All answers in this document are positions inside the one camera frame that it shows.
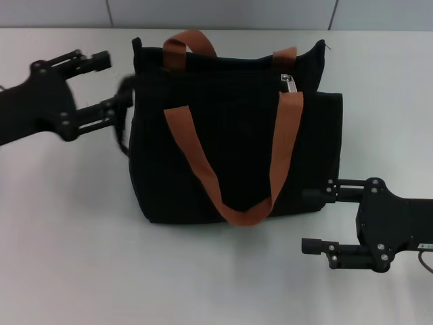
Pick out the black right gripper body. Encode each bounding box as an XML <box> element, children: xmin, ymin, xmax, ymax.
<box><xmin>355</xmin><ymin>177</ymin><xmax>433</xmax><ymax>274</ymax></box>

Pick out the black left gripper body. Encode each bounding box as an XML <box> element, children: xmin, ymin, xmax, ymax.
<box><xmin>0</xmin><ymin>60</ymin><xmax>81</xmax><ymax>146</ymax></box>

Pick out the black fabric bag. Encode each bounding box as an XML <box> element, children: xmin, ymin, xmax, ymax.
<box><xmin>114</xmin><ymin>30</ymin><xmax>344</xmax><ymax>234</ymax></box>

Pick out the silver metal zipper pull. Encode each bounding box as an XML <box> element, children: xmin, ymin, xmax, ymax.
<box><xmin>279</xmin><ymin>73</ymin><xmax>298</xmax><ymax>94</ymax></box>

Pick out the right arm connector cable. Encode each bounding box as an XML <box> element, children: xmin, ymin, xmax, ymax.
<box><xmin>417</xmin><ymin>250</ymin><xmax>433</xmax><ymax>276</ymax></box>

